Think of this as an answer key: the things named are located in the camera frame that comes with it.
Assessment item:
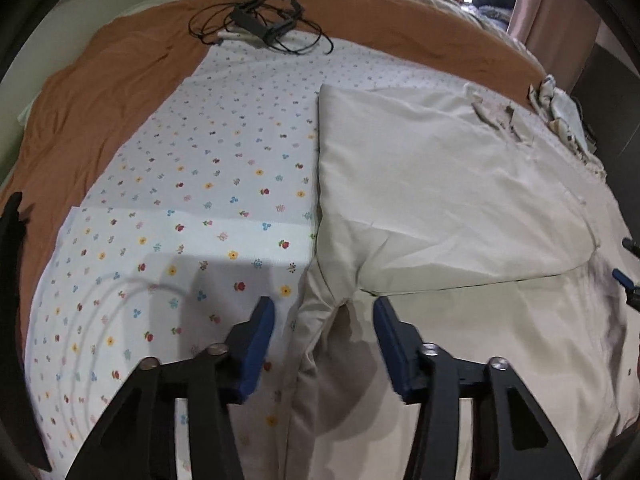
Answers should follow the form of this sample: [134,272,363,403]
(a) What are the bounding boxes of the crumpled floral cloth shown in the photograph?
[527,74,608,178]

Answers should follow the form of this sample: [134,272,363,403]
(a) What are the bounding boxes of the black frame device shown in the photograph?
[232,0,305,52]

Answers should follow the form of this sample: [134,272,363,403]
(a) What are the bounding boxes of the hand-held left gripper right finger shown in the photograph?
[372,295,583,480]

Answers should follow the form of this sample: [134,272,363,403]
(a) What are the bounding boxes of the black device with cables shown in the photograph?
[189,0,335,56]

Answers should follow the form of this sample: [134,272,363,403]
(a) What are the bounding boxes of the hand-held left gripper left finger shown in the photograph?
[65,296,276,480]

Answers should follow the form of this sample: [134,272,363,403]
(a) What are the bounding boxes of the beige duvet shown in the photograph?
[220,0,543,63]

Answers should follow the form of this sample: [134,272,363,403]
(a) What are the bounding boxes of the pink curtain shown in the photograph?
[507,0,602,80]

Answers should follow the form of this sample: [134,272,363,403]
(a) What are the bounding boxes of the white floral bed sheet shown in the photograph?
[22,27,551,480]

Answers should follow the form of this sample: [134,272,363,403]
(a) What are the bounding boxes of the beige pants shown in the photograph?
[272,82,640,480]

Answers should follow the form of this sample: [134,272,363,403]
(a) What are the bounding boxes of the orange blanket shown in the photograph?
[0,0,548,471]

